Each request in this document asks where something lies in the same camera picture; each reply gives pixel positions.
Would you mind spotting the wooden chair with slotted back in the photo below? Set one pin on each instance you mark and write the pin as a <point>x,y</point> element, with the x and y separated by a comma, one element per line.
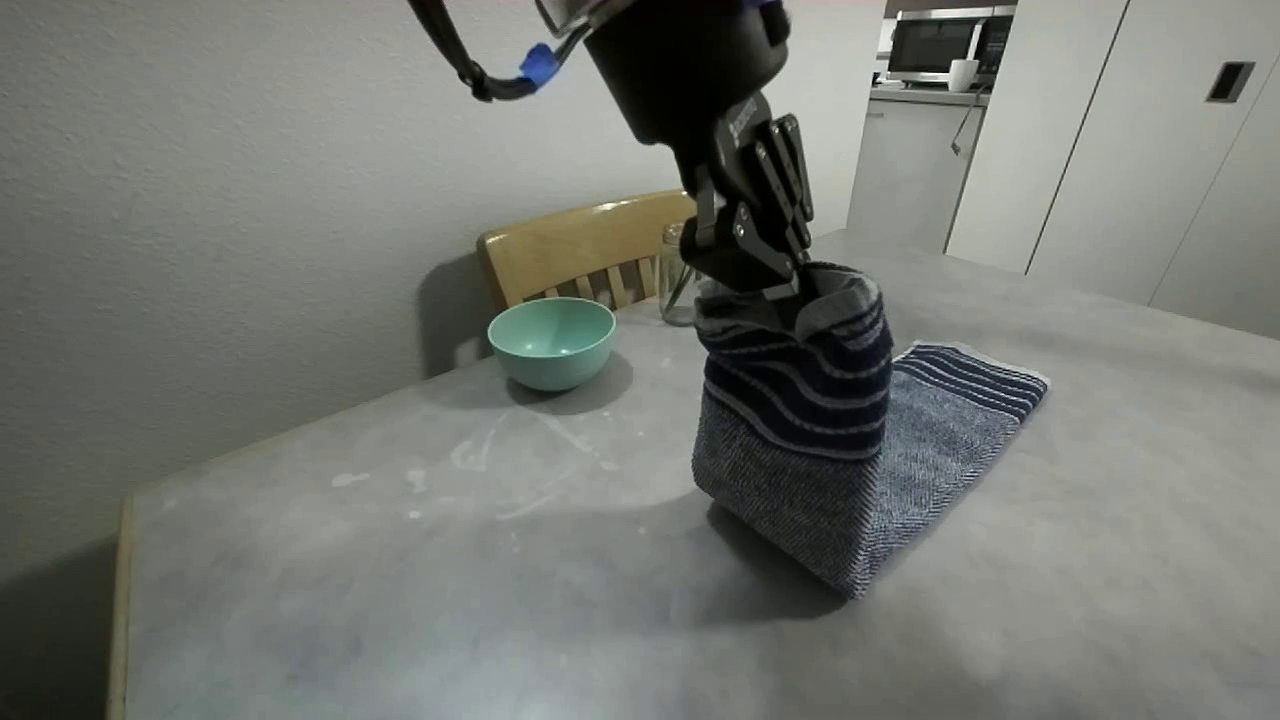
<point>573,243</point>

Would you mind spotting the blue striped towel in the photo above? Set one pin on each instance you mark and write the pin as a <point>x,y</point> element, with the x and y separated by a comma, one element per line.
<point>803,424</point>

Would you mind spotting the microwave oven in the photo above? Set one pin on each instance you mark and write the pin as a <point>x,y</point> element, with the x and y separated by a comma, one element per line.
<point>941,45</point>

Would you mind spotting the teal ceramic bowl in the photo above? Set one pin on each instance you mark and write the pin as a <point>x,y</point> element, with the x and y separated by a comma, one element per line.
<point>549,347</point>

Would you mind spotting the white fridge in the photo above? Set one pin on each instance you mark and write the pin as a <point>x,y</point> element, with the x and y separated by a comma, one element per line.
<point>914,165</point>

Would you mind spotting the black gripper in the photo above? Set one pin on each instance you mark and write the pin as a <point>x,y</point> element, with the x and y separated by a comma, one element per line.
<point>681,60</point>

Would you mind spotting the white tall cabinets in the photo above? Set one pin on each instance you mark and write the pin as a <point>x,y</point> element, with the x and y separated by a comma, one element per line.
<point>1147,160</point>

